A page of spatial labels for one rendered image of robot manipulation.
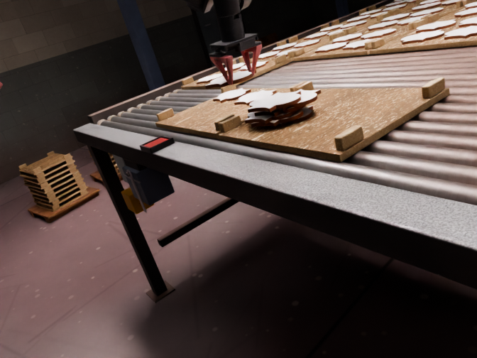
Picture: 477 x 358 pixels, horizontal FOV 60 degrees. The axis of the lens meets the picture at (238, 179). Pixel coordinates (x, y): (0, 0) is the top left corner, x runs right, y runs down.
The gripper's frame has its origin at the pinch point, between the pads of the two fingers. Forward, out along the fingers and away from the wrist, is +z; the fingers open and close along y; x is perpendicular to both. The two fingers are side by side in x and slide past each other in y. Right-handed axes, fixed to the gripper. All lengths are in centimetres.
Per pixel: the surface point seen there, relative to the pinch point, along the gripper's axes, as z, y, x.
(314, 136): 8.7, -5.1, -27.1
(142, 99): 24, 16, 101
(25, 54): 28, 58, 518
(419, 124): 8.6, 7.5, -42.5
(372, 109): 8.3, 10.4, -30.1
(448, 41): 9, 67, -18
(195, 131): 14.0, -8.4, 14.6
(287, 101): 4.2, -1.1, -16.5
